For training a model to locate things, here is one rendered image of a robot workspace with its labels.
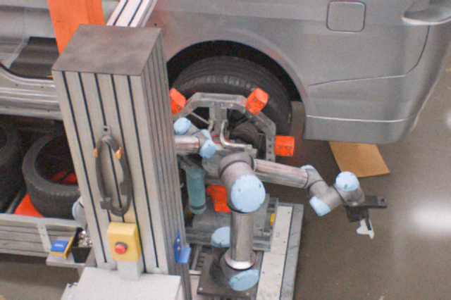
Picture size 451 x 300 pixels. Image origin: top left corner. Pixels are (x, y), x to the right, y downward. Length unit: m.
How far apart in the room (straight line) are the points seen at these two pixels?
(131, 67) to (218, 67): 1.57
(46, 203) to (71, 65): 2.09
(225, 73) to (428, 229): 1.64
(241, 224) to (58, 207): 1.67
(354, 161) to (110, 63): 2.98
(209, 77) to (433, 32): 1.04
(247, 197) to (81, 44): 0.77
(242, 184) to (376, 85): 1.29
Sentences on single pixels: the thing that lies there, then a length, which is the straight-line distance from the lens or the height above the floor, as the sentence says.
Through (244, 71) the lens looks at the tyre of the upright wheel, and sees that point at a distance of 3.45.
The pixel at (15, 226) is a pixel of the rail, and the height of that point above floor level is 0.34.
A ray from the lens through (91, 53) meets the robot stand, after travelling 2.01.
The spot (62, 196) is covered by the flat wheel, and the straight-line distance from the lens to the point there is 3.89.
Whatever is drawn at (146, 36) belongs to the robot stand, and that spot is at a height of 2.03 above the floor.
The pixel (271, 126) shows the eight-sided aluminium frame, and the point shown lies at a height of 0.98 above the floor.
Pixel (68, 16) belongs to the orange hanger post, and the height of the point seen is 1.69.
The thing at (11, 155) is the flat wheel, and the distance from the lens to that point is 4.24.
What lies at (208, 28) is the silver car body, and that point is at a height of 1.37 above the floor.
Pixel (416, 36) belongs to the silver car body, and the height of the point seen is 1.37.
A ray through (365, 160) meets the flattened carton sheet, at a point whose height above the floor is 0.01.
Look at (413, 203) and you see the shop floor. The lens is 4.49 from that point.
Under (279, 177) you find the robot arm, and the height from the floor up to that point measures 1.30.
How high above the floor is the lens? 3.05
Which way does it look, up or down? 40 degrees down
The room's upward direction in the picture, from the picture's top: 3 degrees counter-clockwise
